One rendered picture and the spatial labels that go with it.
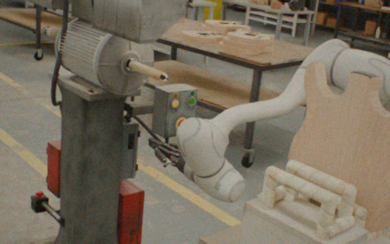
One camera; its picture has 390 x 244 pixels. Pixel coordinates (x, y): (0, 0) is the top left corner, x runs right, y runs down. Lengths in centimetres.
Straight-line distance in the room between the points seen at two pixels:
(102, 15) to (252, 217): 91
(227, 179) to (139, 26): 54
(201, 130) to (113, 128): 87
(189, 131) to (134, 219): 111
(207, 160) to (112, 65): 66
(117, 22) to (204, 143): 56
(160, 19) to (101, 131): 69
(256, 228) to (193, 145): 29
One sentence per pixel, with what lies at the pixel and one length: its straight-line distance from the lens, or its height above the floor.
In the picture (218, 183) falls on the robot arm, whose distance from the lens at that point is 160.
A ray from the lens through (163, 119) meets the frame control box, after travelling 225.
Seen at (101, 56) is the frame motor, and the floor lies 128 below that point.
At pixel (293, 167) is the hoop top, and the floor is 120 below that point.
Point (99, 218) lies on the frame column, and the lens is 245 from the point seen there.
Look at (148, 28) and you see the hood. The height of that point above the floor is 143.
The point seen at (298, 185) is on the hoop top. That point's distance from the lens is 127.
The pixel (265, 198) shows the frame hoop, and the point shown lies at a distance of 135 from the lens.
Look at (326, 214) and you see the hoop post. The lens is 125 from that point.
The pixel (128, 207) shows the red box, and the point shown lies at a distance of 249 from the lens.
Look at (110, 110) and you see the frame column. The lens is 227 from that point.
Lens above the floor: 171
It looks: 18 degrees down
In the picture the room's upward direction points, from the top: 6 degrees clockwise
